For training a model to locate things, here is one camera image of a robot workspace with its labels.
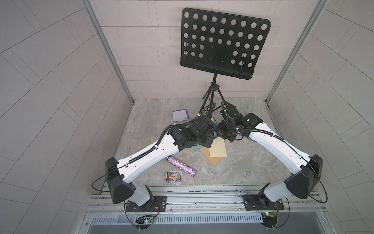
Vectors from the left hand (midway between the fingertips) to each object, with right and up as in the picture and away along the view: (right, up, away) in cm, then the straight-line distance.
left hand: (212, 137), depth 71 cm
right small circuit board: (+27, -38, -3) cm, 47 cm away
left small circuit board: (-30, -37, -5) cm, 48 cm away
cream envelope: (+6, -10, +19) cm, 22 cm away
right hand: (+1, +1, +5) cm, 6 cm away
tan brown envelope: (+3, -16, +16) cm, 23 cm away
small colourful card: (-20, -23, +8) cm, 32 cm away
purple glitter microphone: (-12, -20, +9) cm, 25 cm away
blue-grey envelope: (-8, -6, +2) cm, 10 cm away
